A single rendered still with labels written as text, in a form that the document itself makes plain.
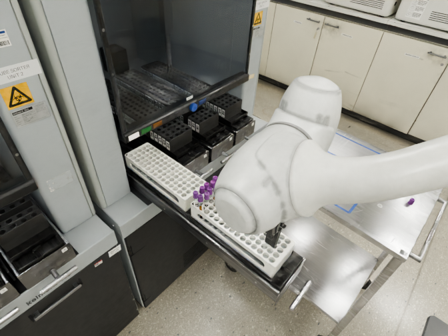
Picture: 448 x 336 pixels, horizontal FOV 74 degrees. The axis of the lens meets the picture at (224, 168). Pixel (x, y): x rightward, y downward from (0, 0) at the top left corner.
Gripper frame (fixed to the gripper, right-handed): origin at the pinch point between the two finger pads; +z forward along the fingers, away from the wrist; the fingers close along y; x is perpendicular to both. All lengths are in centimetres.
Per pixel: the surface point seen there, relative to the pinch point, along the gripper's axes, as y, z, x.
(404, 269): -96, 90, 46
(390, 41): -229, 15, -37
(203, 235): 6.8, 10.6, -17.7
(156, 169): 1.4, 5.2, -44.0
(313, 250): -50, 62, 3
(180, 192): 3.0, 5.0, -30.9
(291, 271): -0.1, 8.6, 7.5
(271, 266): 5.0, 4.4, 3.6
